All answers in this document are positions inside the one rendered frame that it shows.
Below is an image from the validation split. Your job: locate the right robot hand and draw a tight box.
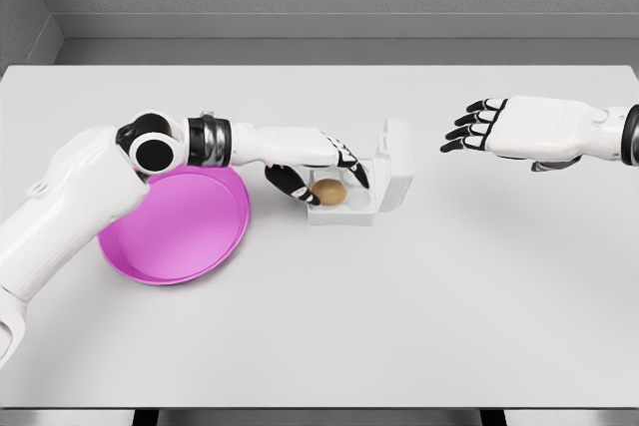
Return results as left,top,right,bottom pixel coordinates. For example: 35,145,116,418
439,96,603,173

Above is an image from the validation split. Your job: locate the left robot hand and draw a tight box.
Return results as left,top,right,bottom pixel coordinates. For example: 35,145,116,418
263,127,371,207

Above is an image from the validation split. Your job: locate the brown egg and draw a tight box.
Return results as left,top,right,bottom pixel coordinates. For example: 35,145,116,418
312,178,347,207

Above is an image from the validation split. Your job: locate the white egg box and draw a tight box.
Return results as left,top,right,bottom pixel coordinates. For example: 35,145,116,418
298,118,416,228

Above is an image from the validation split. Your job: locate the pink round plate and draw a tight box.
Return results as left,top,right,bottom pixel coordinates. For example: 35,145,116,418
96,162,251,287

